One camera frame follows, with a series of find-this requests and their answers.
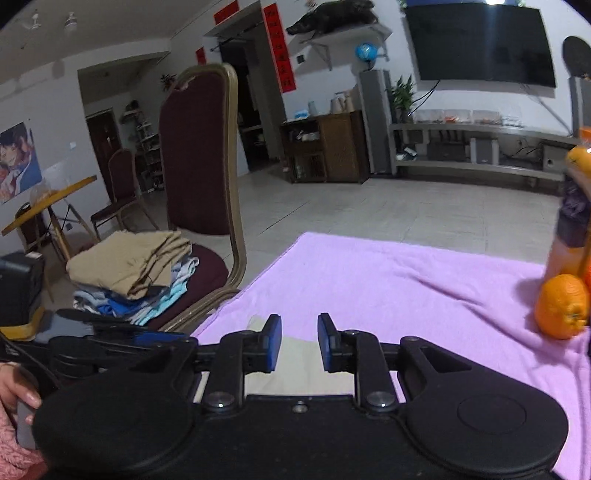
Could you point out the brown door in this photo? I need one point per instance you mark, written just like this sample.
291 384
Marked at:
104 143

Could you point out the tan folded garment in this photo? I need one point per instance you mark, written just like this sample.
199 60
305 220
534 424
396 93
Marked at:
129 258

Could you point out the black box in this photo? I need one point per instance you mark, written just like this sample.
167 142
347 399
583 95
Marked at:
21 286

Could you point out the orange juice bottle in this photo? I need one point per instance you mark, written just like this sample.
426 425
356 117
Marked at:
572 207

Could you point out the dark red banquet chair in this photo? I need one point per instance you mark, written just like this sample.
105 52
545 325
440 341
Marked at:
30 228
198 152
122 175

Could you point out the yellow board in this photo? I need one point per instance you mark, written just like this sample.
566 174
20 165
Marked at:
18 332

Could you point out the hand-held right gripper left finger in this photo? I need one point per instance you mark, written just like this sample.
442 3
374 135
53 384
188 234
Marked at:
271 344

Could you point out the black television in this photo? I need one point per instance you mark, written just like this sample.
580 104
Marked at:
480 41

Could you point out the red door couplet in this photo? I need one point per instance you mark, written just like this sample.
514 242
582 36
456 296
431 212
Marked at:
279 46
200 55

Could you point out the green potted plant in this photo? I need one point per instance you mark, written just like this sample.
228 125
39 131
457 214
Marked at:
402 94

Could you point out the red door banner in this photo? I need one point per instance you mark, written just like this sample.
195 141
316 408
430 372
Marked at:
226 12

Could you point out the grey television console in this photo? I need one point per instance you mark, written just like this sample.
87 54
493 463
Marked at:
485 130

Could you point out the orange fruit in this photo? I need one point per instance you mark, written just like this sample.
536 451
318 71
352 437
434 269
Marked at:
561 307
587 277

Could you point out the paper cups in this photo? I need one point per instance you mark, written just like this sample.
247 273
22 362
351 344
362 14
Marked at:
341 104

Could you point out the white storage rack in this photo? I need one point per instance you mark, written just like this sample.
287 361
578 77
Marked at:
147 138

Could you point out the purple blanket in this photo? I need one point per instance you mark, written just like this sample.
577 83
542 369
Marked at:
392 286

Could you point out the wooden round table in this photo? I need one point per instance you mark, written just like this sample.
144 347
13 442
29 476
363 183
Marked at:
46 201

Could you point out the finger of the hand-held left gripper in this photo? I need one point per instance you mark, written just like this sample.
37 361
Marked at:
157 337
92 318

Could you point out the wall poster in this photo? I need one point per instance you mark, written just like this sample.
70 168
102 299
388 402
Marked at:
18 157

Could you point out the beige pants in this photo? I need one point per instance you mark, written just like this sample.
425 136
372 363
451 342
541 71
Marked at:
298 362

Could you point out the stack of folded clothes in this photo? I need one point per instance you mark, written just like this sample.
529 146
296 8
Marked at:
154 304

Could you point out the grey floor speaker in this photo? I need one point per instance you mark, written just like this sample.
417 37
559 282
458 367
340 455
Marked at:
581 106
375 124

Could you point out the dark animal figure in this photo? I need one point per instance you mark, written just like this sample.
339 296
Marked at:
332 16

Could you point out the person's left hand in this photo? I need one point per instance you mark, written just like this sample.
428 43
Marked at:
16 387

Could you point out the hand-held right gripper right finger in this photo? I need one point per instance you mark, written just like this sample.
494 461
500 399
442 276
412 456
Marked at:
327 344

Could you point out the grey wall shelf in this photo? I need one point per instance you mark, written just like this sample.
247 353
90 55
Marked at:
351 33

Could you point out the brown wooden cabinet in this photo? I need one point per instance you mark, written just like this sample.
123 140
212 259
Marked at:
339 147

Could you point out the blue globe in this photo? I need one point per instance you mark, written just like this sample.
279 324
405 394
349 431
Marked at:
367 51

